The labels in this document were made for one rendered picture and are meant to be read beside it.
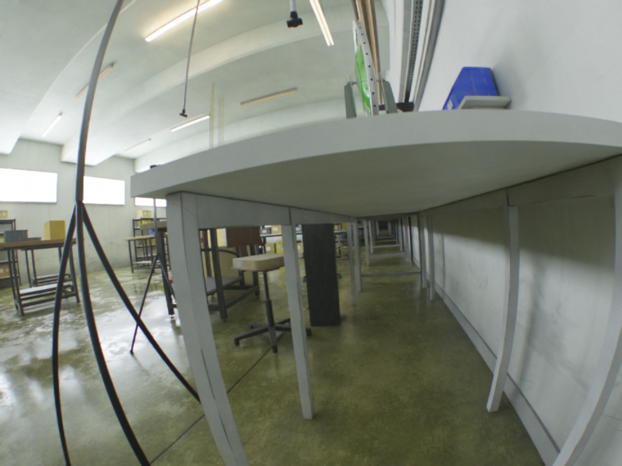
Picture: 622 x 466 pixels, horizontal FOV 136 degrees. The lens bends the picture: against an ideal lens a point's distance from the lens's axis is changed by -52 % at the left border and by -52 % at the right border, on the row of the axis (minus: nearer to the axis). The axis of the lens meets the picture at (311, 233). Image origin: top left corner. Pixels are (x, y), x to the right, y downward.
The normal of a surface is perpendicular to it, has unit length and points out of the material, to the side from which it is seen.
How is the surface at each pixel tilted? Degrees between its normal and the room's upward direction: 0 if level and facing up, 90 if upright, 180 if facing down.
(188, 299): 90
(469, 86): 92
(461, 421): 0
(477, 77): 92
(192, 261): 90
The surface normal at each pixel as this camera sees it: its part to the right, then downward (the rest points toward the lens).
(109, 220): 0.96, -0.08
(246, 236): 0.67, -0.04
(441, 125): -0.27, 0.04
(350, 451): -0.09, -1.00
